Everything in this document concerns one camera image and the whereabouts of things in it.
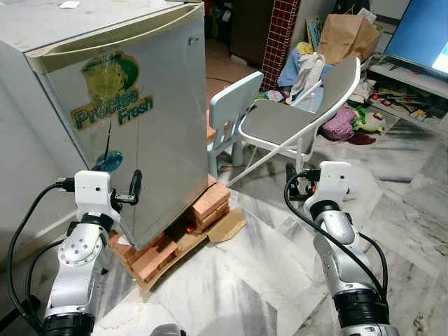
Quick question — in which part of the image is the brown paper bag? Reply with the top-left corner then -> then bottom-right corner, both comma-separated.
318,12 -> 382,66

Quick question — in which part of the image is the flat screen television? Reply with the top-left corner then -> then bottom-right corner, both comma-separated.
383,0 -> 448,75

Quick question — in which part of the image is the brown cardboard piece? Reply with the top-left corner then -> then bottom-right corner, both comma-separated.
209,208 -> 247,244

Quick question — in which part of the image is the purple plush toy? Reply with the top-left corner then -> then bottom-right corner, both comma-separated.
320,106 -> 358,141

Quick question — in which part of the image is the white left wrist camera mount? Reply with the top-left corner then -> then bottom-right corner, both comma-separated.
74,170 -> 122,218

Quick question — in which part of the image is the silver mini fridge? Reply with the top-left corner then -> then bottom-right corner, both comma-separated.
0,0 -> 214,250

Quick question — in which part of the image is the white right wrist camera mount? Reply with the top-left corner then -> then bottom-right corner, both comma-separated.
318,161 -> 351,204

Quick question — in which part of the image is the red tiled pillar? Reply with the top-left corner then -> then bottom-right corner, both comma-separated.
260,0 -> 301,92

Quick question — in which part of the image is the grey robot leg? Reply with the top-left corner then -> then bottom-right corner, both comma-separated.
150,323 -> 187,336

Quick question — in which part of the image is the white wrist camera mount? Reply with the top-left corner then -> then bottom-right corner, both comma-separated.
74,170 -> 122,218
318,161 -> 351,204

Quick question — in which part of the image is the grey folding chair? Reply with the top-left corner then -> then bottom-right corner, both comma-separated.
227,56 -> 363,187

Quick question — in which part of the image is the white television stand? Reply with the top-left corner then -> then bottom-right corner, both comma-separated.
367,62 -> 448,135

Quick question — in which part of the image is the light blue plastic chair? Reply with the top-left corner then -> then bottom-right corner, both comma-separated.
207,70 -> 265,180

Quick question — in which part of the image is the white cloth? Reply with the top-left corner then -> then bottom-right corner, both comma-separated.
288,52 -> 327,106

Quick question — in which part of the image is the blue cloth pile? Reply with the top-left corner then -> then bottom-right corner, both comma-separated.
277,49 -> 303,89

